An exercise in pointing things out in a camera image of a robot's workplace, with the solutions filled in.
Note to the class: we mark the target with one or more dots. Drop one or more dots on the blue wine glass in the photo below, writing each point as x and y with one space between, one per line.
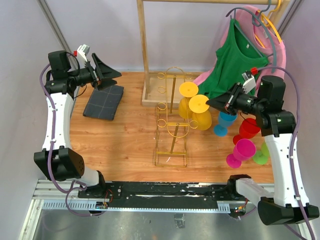
224 121

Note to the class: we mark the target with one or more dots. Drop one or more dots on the green tank top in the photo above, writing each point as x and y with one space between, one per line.
235 57

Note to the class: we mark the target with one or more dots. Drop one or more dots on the red wine glass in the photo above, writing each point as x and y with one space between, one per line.
247 130

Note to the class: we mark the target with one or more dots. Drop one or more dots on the green wine glass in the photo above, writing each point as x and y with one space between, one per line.
261 156

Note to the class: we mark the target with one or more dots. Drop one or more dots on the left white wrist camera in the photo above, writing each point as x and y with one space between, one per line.
81 53

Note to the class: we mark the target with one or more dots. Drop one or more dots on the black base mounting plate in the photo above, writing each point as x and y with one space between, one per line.
163 195

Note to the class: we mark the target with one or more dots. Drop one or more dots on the wooden clothes rack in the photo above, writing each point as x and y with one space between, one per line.
150 95

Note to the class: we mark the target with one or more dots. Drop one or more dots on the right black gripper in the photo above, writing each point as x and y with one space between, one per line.
227 102

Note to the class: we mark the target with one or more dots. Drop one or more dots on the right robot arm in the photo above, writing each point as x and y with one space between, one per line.
288 204

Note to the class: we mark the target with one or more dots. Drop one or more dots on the pink wine glass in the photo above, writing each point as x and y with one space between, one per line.
242 151

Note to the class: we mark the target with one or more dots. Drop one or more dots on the folded dark grey cloth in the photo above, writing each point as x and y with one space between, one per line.
103 104

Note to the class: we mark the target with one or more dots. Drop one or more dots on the gold wire glass rack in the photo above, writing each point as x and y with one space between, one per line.
171 129

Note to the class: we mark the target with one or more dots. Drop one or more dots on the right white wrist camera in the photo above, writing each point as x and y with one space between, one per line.
249 80

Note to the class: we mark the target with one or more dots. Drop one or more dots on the yellow wine glass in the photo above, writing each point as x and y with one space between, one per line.
187 90
200 112

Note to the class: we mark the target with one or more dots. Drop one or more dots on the yellow clothes hanger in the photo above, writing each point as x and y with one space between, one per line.
269 24

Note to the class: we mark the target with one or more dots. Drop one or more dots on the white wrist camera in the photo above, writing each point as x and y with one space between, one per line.
249 80
81 53

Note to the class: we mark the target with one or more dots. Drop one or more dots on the aluminium frame rail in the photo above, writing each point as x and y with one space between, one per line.
53 24

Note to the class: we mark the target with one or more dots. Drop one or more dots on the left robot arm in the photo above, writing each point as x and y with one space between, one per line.
59 80

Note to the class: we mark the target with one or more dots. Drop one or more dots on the pink t-shirt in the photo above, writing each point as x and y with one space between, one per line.
245 22

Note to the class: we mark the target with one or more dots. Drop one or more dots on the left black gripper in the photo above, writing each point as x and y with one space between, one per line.
104 73

